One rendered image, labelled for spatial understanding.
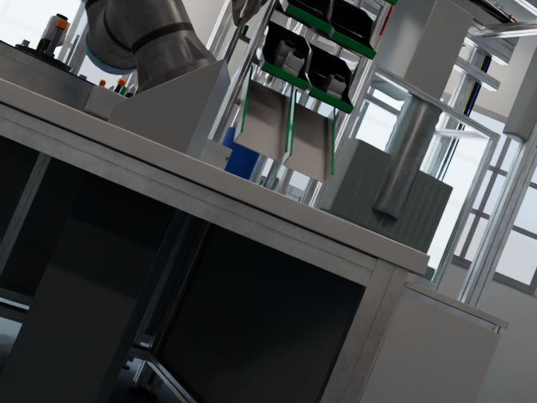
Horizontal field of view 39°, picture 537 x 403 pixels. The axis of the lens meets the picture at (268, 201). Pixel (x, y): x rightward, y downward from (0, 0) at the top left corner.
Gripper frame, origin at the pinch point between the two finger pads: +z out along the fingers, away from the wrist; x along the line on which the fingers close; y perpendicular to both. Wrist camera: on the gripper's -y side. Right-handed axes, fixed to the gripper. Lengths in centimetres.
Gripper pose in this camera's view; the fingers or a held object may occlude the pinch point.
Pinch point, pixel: (237, 21)
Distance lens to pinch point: 182.0
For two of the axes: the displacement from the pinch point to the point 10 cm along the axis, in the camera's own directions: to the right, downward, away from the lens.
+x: 8.2, 3.6, 4.4
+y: 4.2, 1.3, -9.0
